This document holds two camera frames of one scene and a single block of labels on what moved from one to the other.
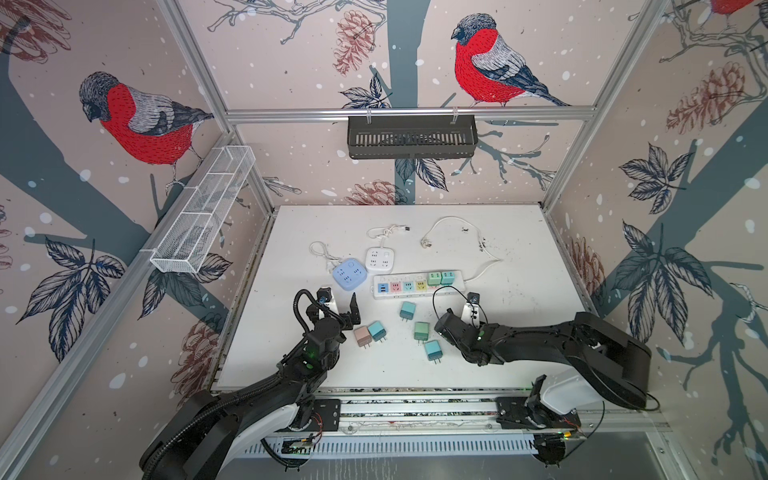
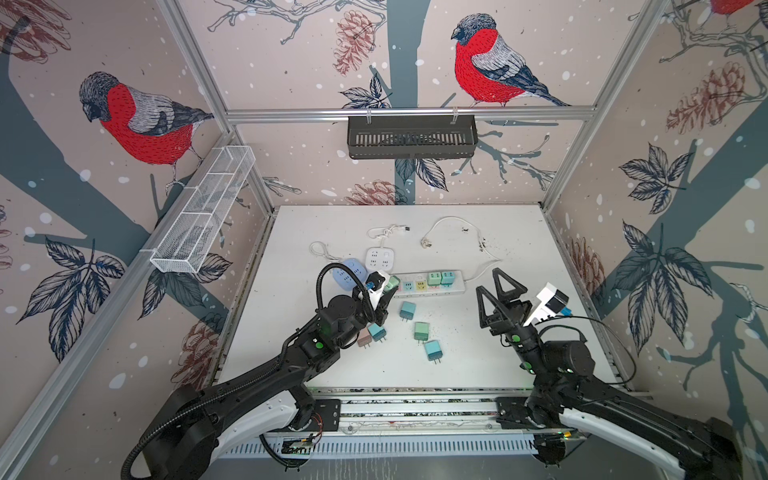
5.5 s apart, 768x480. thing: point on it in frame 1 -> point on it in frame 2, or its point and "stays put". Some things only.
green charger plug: x=434 y=279 stays put
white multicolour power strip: x=413 y=285 stays put
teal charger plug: x=448 y=277 stays put
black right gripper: x=478 y=327 -> x=509 y=319
